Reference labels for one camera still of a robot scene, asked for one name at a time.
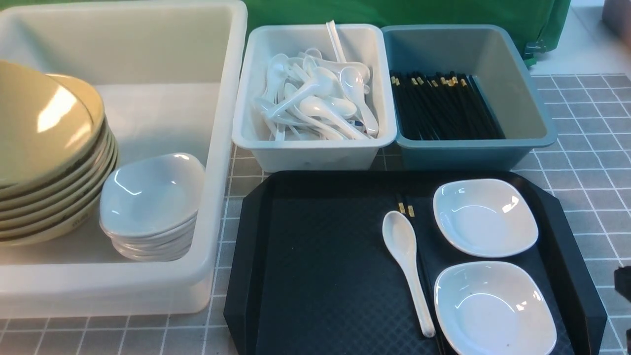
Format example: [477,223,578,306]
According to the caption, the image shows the pile of black chopsticks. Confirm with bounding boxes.
[389,70,506,141]

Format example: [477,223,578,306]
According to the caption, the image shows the white spoon on tray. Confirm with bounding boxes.
[382,211,436,338]

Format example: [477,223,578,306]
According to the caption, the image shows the white spoon tray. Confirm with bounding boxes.
[232,23,397,172]

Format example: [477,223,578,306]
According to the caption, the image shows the pile of white spoons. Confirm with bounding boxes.
[250,20,380,141]

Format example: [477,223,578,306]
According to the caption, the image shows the white square dish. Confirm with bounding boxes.
[432,179,539,258]
[433,261,557,355]
[99,152,205,240]

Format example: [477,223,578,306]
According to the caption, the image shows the yellow noodle bowl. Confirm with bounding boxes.
[1,188,102,247]
[1,140,119,238]
[0,61,100,188]
[1,73,105,199]
[1,148,120,247]
[1,131,115,224]
[0,124,110,212]

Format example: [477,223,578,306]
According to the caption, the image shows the black chopstick on tray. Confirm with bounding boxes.
[396,193,444,355]
[402,196,451,355]

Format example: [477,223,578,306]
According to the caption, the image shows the stack of white square dishes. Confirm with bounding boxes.
[99,216,197,261]

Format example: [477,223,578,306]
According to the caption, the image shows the grey checkered table mat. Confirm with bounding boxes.
[1,74,630,355]

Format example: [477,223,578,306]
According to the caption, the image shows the large white plastic bin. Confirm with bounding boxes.
[1,0,247,319]

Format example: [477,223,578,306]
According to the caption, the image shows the green backdrop cloth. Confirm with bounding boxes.
[0,0,572,67]

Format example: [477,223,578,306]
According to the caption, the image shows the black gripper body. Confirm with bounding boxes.
[614,266,631,301]

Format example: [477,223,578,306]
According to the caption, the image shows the black serving tray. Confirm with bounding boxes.
[224,171,608,355]

